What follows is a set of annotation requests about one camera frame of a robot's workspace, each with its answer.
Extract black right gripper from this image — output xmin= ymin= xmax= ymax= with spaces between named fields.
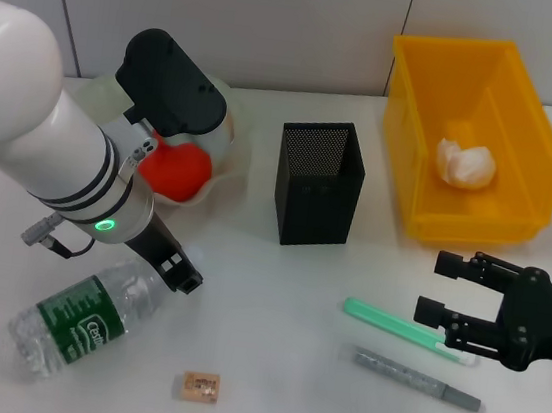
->
xmin=409 ymin=244 xmax=552 ymax=376

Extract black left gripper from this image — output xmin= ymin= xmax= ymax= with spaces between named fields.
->
xmin=118 ymin=212 xmax=212 ymax=298

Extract red-orange toy orange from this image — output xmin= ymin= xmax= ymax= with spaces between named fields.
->
xmin=133 ymin=135 xmax=214 ymax=205

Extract clear green-label water bottle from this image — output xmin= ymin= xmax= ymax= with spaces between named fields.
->
xmin=2 ymin=242 xmax=170 ymax=393

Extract white paper ball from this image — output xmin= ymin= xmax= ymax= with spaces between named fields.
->
xmin=432 ymin=137 xmax=500 ymax=193

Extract mint green pen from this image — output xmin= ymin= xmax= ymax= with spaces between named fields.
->
xmin=337 ymin=297 xmax=485 ymax=369

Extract grey marker pen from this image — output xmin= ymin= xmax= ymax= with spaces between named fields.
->
xmin=335 ymin=344 xmax=489 ymax=413

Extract small tan eraser block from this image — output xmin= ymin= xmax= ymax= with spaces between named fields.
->
xmin=180 ymin=370 xmax=223 ymax=406

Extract pale green glass fruit plate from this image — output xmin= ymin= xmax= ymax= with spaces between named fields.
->
xmin=63 ymin=59 xmax=253 ymax=217

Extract black mesh pen holder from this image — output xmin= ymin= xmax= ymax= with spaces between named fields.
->
xmin=267 ymin=114 xmax=372 ymax=255

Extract yellow plastic bin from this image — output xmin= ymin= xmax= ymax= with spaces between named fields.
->
xmin=368 ymin=27 xmax=552 ymax=259

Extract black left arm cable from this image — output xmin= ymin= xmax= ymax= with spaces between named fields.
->
xmin=17 ymin=209 xmax=100 ymax=263

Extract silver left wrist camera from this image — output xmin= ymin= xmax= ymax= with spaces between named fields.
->
xmin=106 ymin=24 xmax=250 ymax=163

